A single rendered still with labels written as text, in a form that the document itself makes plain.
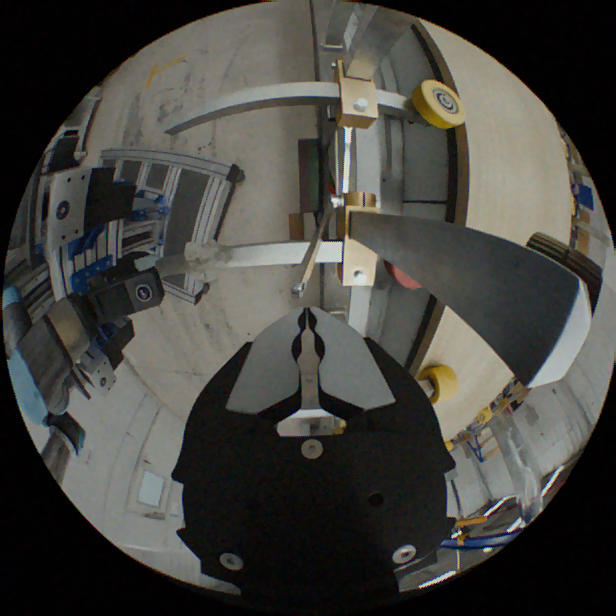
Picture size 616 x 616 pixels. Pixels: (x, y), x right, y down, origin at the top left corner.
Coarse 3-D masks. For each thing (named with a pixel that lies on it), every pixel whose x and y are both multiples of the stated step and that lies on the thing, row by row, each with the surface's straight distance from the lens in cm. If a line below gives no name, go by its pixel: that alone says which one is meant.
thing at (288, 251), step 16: (288, 240) 28; (304, 240) 27; (336, 240) 27; (176, 256) 33; (240, 256) 27; (256, 256) 27; (272, 256) 26; (288, 256) 26; (320, 256) 26; (336, 256) 26; (160, 272) 37; (176, 272) 34
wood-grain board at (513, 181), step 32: (448, 32) 66; (448, 64) 45; (480, 64) 61; (480, 96) 46; (512, 96) 66; (480, 128) 39; (512, 128) 52; (544, 128) 87; (480, 160) 36; (512, 160) 46; (544, 160) 70; (480, 192) 34; (512, 192) 44; (544, 192) 64; (480, 224) 34; (512, 224) 44; (544, 224) 63; (448, 320) 37; (448, 352) 45; (480, 352) 57; (480, 384) 80; (448, 416) 92
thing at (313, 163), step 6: (312, 144) 44; (312, 150) 43; (312, 156) 43; (312, 162) 42; (312, 168) 42; (312, 174) 42; (312, 180) 42; (312, 186) 41; (312, 192) 41; (318, 192) 41; (312, 198) 41; (318, 198) 41; (312, 204) 41; (318, 204) 41; (312, 210) 41
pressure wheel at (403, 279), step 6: (384, 264) 27; (390, 264) 25; (390, 270) 25; (396, 270) 25; (396, 276) 25; (402, 276) 25; (408, 276) 26; (402, 282) 26; (408, 282) 26; (414, 282) 27; (414, 288) 28
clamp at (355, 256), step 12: (348, 192) 26; (360, 192) 26; (348, 204) 26; (360, 204) 25; (372, 204) 26; (348, 216) 25; (348, 228) 25; (348, 240) 25; (348, 252) 25; (360, 252) 26; (372, 252) 27; (348, 264) 26; (360, 264) 26; (372, 264) 27; (348, 276) 27; (372, 276) 28
